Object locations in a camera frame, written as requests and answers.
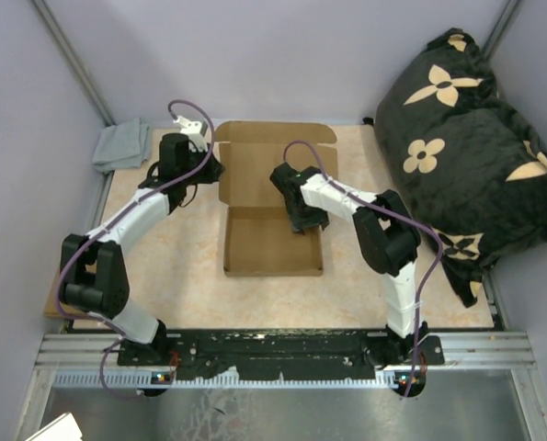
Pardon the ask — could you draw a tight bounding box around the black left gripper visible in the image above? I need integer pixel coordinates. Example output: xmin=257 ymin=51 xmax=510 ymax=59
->
xmin=180 ymin=143 xmax=225 ymax=187

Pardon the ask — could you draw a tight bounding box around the brown cardboard box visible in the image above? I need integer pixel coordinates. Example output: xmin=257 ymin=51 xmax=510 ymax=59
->
xmin=215 ymin=120 xmax=338 ymax=277

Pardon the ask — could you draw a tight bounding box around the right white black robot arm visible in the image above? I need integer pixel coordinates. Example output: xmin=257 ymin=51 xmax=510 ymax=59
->
xmin=269 ymin=162 xmax=421 ymax=367

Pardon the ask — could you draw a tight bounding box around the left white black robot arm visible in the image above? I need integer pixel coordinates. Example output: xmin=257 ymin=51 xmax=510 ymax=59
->
xmin=56 ymin=133 xmax=224 ymax=365

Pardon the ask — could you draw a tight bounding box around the light blue folded cloth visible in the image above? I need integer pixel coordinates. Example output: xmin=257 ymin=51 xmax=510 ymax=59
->
xmin=92 ymin=118 xmax=152 ymax=173

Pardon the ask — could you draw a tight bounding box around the black flower pattern pillow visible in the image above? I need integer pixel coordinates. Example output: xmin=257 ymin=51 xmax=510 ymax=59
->
xmin=370 ymin=28 xmax=547 ymax=307

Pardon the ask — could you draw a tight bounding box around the small brown cardboard piece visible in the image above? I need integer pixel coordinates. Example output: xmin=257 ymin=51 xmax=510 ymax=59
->
xmin=43 ymin=272 xmax=62 ymax=318

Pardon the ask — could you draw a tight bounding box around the white paper sheet corner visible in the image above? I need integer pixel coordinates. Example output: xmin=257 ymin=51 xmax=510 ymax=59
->
xmin=27 ymin=413 xmax=83 ymax=441

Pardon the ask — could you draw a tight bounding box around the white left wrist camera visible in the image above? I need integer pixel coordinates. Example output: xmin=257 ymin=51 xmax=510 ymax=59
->
xmin=173 ymin=116 xmax=209 ymax=153

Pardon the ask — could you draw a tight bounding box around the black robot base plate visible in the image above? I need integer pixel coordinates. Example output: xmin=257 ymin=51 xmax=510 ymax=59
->
xmin=118 ymin=327 xmax=445 ymax=397

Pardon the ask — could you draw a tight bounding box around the grey aluminium frame post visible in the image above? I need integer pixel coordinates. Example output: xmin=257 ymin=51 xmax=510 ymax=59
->
xmin=482 ymin=0 xmax=523 ymax=60
xmin=28 ymin=0 xmax=116 ymax=127

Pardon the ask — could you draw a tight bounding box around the aluminium rail front frame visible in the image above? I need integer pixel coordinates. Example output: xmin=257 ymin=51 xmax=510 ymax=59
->
xmin=15 ymin=330 xmax=547 ymax=440

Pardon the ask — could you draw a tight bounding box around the right grey aluminium frame post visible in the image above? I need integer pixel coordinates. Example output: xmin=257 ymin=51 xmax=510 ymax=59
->
xmin=482 ymin=0 xmax=523 ymax=60

